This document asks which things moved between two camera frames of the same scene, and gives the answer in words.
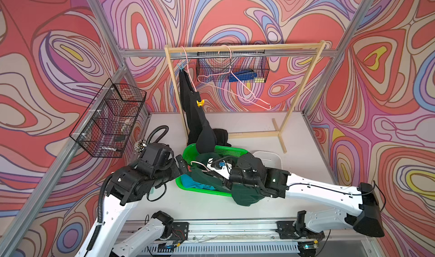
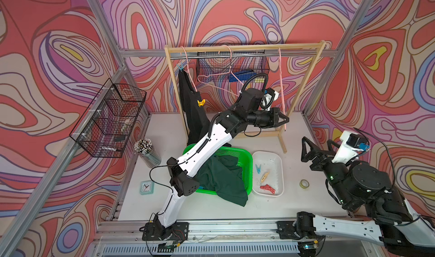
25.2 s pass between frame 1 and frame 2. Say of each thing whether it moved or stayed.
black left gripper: moved
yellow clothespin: stayed
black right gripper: moved
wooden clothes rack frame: stayed
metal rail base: stayed
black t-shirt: stayed
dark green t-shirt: moved
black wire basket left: stayed
